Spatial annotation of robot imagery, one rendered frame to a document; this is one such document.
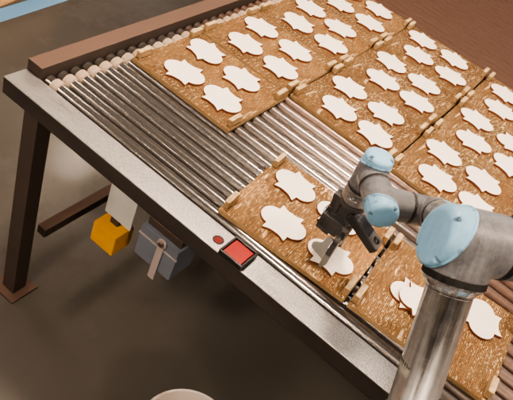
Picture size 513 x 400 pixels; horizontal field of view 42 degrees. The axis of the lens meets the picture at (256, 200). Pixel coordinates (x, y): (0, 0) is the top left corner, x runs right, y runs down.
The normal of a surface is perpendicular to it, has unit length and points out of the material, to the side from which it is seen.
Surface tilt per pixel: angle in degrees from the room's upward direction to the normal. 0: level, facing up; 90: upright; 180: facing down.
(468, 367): 0
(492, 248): 53
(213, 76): 0
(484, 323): 0
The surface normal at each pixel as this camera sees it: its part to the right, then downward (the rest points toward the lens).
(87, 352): 0.32, -0.69
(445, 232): -0.91, -0.33
